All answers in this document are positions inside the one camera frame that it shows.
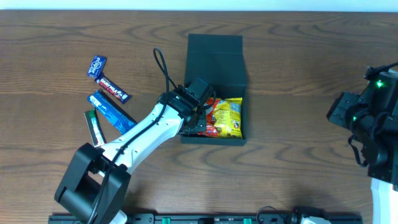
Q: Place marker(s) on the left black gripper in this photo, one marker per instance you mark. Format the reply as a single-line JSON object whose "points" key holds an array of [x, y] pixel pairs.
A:
{"points": [[202, 126]]}

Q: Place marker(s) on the blue Eclipse mint tin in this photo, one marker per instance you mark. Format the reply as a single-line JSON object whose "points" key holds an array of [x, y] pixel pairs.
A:
{"points": [[96, 66]]}

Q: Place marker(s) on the green gum pack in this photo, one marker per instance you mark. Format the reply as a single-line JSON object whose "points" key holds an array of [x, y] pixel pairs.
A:
{"points": [[94, 127]]}

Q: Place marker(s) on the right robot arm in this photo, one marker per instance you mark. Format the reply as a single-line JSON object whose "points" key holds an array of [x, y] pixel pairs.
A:
{"points": [[371, 117]]}

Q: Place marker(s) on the black mounting rail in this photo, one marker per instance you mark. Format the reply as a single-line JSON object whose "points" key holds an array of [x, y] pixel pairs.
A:
{"points": [[148, 218]]}

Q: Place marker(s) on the red snack packet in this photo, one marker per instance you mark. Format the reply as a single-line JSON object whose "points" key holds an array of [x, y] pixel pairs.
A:
{"points": [[211, 130]]}

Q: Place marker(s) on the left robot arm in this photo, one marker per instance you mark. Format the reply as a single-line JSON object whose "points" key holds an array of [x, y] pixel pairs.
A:
{"points": [[96, 180]]}

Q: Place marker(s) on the blue snack bar wrapper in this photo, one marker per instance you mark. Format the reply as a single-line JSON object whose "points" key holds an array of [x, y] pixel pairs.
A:
{"points": [[111, 111]]}

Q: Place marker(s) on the yellow snack packet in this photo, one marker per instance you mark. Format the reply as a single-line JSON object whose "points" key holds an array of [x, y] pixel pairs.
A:
{"points": [[227, 114]]}

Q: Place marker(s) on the black cardboard box with lid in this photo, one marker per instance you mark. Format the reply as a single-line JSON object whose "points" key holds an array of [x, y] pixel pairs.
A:
{"points": [[219, 60]]}

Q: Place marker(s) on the purple Dairy Milk chocolate bar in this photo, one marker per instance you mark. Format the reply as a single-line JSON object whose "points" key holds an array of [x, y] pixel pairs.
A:
{"points": [[112, 88]]}

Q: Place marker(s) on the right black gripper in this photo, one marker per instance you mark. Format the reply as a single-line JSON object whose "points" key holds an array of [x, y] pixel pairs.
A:
{"points": [[339, 109]]}

